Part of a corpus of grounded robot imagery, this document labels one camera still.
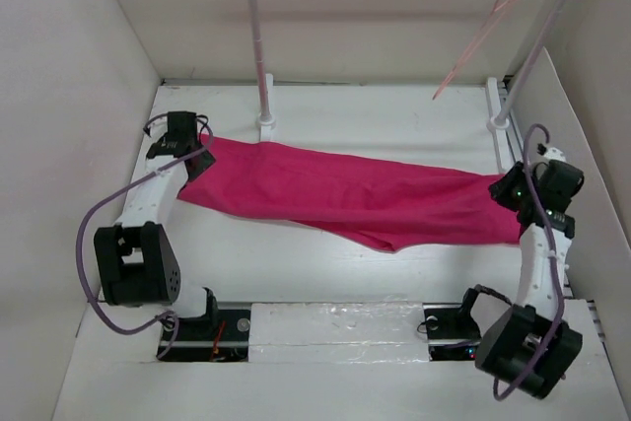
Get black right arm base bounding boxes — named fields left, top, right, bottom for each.
left=417, top=303, right=481, bottom=362

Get pink trousers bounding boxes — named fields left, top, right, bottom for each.
left=178, top=138, right=520, bottom=252

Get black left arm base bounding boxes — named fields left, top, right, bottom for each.
left=160, top=306, right=251, bottom=363

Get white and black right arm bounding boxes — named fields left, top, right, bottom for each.
left=475, top=148, right=585, bottom=399

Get pink wire hanger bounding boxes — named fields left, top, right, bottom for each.
left=432, top=0, right=517, bottom=101

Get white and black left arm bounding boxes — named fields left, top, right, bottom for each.
left=94, top=111, right=220, bottom=339

